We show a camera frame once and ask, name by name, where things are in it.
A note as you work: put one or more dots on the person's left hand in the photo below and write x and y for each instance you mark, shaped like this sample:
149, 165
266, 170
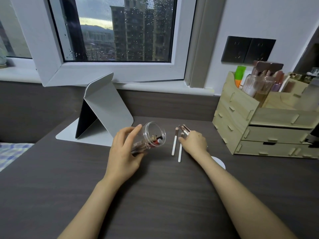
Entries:
119, 156

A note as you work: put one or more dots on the person's right hand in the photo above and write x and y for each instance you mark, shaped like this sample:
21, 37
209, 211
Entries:
196, 145

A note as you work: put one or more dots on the person's left thumb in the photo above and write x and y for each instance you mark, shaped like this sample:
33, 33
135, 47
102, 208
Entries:
132, 134

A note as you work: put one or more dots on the person's right thumb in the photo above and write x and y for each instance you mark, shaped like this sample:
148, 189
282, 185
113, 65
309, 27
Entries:
182, 143

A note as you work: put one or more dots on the bundle of makeup brushes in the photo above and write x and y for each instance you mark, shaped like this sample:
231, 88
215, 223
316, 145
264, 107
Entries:
186, 129

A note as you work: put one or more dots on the clear plastic jar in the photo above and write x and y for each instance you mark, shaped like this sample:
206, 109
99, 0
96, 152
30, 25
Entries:
152, 136

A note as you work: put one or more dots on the person's left forearm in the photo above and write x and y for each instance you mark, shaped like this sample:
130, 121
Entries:
92, 211

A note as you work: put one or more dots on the person's right forearm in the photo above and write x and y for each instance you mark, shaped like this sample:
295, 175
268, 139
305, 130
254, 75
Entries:
239, 199

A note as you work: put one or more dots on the red lipstick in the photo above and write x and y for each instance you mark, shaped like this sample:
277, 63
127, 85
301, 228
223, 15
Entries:
157, 141

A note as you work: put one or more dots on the tablet in grey folio case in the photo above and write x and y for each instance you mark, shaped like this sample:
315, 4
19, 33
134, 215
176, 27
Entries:
109, 109

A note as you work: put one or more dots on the white round lid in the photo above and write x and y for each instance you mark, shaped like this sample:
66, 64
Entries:
219, 163

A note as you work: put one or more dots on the white window sash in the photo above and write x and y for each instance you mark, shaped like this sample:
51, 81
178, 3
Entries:
117, 72

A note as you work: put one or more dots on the light wooden drawer organizer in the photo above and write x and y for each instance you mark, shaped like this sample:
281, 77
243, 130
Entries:
261, 126

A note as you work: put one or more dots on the green and orange tube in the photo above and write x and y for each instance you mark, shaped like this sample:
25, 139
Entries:
239, 75

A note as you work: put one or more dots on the clear glass bottle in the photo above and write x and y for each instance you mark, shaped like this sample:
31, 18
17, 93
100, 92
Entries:
250, 84

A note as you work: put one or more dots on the clear bottle with brown cap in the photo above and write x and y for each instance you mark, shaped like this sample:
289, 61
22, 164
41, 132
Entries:
268, 72

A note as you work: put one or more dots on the pink cosmetic bottle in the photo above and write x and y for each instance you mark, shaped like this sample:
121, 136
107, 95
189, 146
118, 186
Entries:
277, 83

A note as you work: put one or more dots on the blue plaid cloth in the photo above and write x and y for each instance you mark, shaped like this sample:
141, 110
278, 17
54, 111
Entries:
12, 154

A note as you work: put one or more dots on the black wall socket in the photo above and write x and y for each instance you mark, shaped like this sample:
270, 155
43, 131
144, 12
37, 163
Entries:
261, 51
234, 49

